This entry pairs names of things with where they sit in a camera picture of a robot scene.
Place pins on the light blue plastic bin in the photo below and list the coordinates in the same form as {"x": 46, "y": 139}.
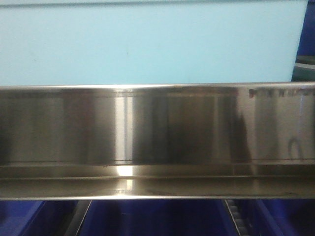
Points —
{"x": 101, "y": 42}

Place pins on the stainless steel shelf beam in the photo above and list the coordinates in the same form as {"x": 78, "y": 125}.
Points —
{"x": 253, "y": 140}

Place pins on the blue bin lower centre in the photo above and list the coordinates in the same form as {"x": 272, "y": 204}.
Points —
{"x": 162, "y": 217}

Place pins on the blue bin lower right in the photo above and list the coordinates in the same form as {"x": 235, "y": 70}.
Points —
{"x": 279, "y": 217}

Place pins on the blue bin upper right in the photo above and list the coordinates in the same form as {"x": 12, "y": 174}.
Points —
{"x": 304, "y": 70}

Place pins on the blue bin lower left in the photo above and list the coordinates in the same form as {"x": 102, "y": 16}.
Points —
{"x": 34, "y": 218}

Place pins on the white roller track rail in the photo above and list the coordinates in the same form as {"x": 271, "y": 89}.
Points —
{"x": 238, "y": 221}

